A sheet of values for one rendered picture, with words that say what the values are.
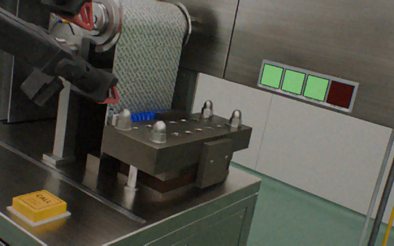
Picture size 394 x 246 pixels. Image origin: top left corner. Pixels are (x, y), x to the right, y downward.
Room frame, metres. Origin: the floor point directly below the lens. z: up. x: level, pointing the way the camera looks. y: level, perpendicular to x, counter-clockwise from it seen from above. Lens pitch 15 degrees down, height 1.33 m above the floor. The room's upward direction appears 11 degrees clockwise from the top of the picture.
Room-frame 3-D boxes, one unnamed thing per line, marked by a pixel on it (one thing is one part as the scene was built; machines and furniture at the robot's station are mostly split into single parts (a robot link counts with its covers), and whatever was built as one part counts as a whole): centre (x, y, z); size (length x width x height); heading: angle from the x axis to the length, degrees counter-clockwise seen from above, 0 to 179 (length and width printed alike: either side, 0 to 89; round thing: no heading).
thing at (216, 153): (1.06, -0.06, 0.96); 0.10 x 0.03 x 0.11; 146
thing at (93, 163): (1.14, 0.14, 0.92); 0.28 x 0.04 x 0.04; 146
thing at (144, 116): (1.12, 0.13, 1.03); 0.21 x 0.04 x 0.03; 146
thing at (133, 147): (1.10, 0.02, 1.00); 0.40 x 0.16 x 0.06; 146
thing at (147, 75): (1.14, 0.14, 1.11); 0.23 x 0.01 x 0.18; 146
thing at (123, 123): (0.99, 0.16, 1.05); 0.04 x 0.04 x 0.04
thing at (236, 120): (1.21, -0.10, 1.05); 0.04 x 0.04 x 0.04
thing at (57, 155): (1.05, 0.31, 1.05); 0.06 x 0.05 x 0.31; 146
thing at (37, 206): (0.79, 0.26, 0.91); 0.07 x 0.07 x 0.02; 56
